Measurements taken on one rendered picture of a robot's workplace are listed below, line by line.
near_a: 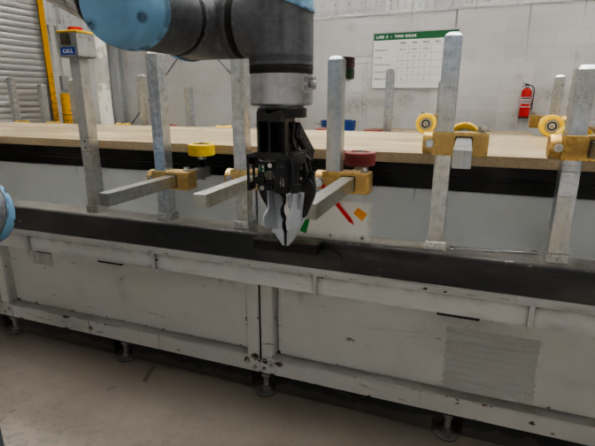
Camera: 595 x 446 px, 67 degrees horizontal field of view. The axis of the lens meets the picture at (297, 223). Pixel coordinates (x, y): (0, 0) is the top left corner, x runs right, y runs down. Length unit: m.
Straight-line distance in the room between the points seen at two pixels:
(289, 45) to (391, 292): 0.73
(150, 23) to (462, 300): 0.90
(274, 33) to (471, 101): 7.65
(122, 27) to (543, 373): 1.36
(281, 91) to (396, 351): 1.06
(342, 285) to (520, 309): 0.42
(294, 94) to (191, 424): 1.27
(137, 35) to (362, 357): 1.23
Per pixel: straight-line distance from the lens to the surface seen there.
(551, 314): 1.18
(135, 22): 0.56
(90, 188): 1.50
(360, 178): 1.07
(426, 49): 8.32
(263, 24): 0.63
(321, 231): 1.12
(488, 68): 8.22
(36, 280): 2.24
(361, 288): 1.18
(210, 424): 1.65
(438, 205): 1.06
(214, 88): 9.93
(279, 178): 0.63
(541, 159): 1.25
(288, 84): 0.62
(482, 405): 1.54
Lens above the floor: 1.04
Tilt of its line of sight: 16 degrees down
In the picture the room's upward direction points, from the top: straight up
